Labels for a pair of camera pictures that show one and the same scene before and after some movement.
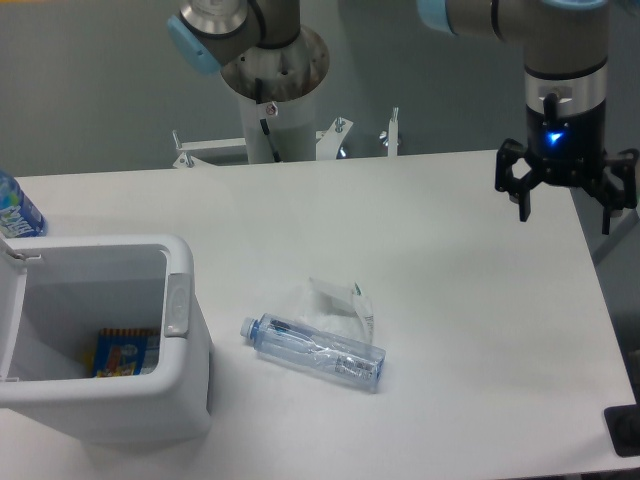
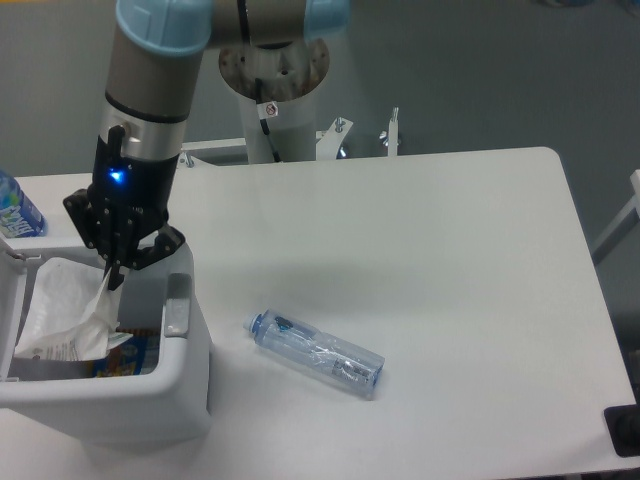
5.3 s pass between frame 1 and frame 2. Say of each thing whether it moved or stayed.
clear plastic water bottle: stayed
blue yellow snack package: stayed
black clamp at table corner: stayed
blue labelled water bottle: stayed
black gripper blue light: moved
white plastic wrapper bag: moved
